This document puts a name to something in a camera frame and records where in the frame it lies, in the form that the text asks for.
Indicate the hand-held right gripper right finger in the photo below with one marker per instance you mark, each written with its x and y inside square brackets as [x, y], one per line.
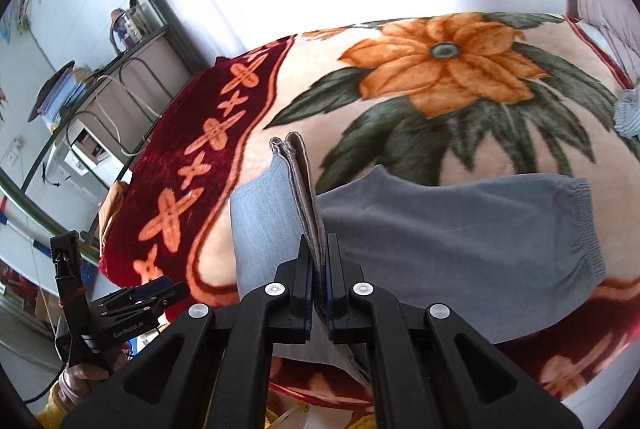
[333, 269]

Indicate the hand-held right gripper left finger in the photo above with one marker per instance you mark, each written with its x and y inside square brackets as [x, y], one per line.
[305, 269]

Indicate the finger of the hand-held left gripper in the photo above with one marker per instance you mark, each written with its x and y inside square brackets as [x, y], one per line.
[167, 298]
[147, 289]

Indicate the grey pants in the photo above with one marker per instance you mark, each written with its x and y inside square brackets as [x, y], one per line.
[450, 234]

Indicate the person's left forearm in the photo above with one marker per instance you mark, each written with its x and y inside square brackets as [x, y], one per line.
[50, 414]

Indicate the person's left hand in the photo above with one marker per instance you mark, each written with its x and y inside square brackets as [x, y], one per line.
[82, 379]

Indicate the orange cloth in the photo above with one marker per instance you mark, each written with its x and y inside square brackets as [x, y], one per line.
[112, 209]

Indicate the white box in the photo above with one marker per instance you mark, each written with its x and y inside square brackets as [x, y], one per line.
[77, 159]

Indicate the person's yellow clothing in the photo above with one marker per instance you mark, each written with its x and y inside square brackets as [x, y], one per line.
[272, 420]

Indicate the black round pan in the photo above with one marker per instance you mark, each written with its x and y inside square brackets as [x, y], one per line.
[52, 86]

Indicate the floral printed blanket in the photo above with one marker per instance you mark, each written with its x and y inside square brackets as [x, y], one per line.
[450, 59]

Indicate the clear jug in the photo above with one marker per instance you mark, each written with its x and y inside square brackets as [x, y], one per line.
[132, 26]

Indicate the blue white striped cloth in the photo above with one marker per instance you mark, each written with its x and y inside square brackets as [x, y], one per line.
[630, 114]

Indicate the pinkish grey pillow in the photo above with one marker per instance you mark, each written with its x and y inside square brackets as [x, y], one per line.
[610, 9]

